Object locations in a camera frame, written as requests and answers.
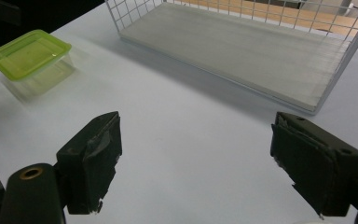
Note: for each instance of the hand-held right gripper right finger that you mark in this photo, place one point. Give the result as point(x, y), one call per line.
point(310, 161)

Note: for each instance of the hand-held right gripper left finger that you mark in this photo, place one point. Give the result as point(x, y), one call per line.
point(88, 161)

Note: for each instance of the clear container with green lid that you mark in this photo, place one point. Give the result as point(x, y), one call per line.
point(28, 56)

